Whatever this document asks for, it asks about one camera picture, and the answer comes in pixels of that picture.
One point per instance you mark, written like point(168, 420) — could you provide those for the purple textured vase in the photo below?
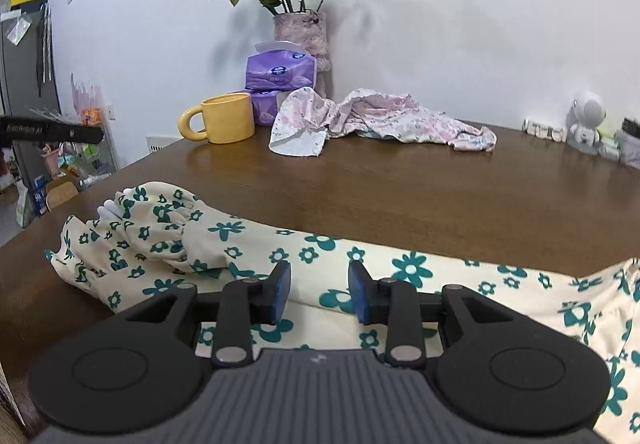
point(300, 29)

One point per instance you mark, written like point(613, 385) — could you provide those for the yellow mug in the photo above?
point(227, 119)

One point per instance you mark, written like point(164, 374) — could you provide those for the cream shirt with teal flowers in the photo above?
point(440, 274)

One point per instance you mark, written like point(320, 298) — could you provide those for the cluttered storage cart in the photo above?
point(85, 159)

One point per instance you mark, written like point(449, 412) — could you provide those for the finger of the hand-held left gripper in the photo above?
point(85, 134)

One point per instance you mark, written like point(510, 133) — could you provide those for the small white box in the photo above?
point(609, 150)

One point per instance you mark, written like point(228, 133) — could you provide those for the opened purple tissue pack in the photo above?
point(280, 71)

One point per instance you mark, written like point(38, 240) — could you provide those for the white flat box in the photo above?
point(160, 144)

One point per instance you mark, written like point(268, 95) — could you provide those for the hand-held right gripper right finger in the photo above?
point(357, 291)

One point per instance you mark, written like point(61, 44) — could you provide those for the grey tin box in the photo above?
point(630, 151)

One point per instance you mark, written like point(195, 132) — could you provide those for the white astronaut figurine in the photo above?
point(590, 109)

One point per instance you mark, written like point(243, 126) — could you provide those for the grey fridge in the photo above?
point(25, 74)

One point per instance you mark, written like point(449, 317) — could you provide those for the sealed purple tissue pack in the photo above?
point(265, 106)

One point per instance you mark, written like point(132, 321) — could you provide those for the brown cardboard box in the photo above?
point(62, 194)

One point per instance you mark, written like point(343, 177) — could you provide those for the small green box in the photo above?
point(611, 134)

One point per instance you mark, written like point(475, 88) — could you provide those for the blue white carton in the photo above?
point(39, 196)

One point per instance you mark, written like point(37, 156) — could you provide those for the pink floral garment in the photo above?
point(400, 124)

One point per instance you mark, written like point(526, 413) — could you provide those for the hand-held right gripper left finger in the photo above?
point(282, 289)

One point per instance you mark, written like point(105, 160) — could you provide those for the white wall socket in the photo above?
point(112, 112)

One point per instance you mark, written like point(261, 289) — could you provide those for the black charger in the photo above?
point(631, 125)

